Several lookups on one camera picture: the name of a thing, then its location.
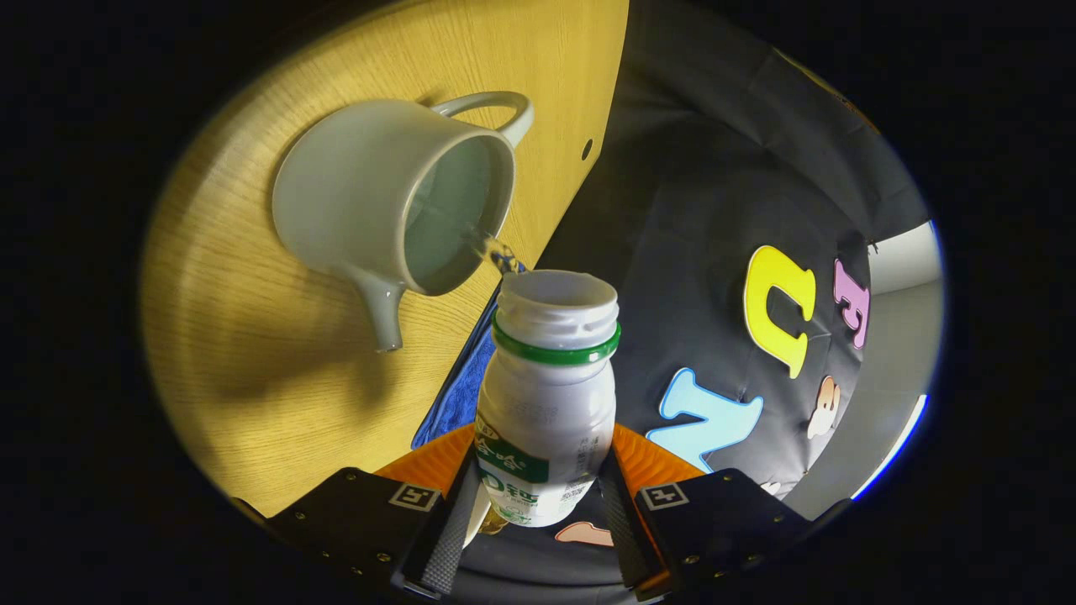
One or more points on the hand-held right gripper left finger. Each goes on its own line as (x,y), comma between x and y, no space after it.
(450,529)

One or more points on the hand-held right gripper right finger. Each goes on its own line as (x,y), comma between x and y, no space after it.
(618,529)

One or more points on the white plastic water bottle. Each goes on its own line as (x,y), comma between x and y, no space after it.
(546,403)

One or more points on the white ceramic teacup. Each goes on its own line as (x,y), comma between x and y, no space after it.
(345,193)

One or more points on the folded blue towel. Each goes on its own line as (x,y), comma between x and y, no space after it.
(458,395)

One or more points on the black backdrop cloth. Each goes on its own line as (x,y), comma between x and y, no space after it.
(698,210)

